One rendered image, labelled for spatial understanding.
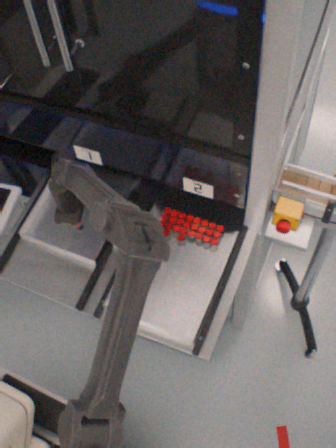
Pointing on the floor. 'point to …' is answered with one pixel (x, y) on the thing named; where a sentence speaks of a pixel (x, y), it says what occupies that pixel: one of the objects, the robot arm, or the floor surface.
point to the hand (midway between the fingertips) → (76, 221)
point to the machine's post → (268, 132)
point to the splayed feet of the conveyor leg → (300, 310)
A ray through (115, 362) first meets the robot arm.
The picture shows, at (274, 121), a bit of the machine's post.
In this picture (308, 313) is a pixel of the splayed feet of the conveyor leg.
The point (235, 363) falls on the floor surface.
